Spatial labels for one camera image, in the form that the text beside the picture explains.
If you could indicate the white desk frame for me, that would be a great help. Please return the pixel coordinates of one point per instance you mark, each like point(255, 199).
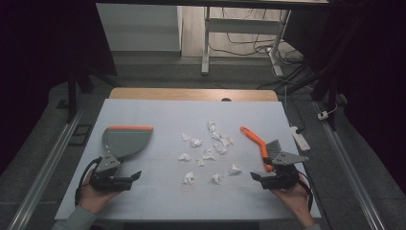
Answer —
point(242, 26)

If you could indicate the person's left hand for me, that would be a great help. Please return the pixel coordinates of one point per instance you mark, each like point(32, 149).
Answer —
point(92, 198)

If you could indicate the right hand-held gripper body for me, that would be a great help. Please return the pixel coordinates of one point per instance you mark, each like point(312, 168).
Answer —
point(287, 158)

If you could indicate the white power strip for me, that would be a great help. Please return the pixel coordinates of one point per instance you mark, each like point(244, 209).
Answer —
point(300, 138)

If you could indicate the wooden table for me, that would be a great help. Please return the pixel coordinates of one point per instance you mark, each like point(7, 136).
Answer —
point(191, 94)

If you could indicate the white cabinet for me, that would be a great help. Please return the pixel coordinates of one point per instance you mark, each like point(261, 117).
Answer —
point(140, 28)

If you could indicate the scattered white paper scraps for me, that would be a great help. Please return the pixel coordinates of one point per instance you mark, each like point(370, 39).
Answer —
point(220, 143)

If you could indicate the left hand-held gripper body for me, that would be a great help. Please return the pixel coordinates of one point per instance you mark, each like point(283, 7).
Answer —
point(108, 163)

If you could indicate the small white adapter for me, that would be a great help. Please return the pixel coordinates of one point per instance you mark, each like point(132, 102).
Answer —
point(323, 115)

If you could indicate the white table mat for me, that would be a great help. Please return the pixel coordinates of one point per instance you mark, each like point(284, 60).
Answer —
point(159, 204)

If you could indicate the grey dustpan with orange edge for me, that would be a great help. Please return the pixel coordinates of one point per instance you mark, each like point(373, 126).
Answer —
point(129, 142)

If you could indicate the person's right hand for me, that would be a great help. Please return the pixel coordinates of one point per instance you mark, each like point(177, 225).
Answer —
point(293, 199)

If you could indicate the black stand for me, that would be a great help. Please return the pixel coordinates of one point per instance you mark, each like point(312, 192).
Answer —
point(328, 86)
point(72, 92)

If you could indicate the aluminium floor rail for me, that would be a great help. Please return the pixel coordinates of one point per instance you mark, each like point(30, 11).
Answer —
point(351, 172)
point(48, 166)

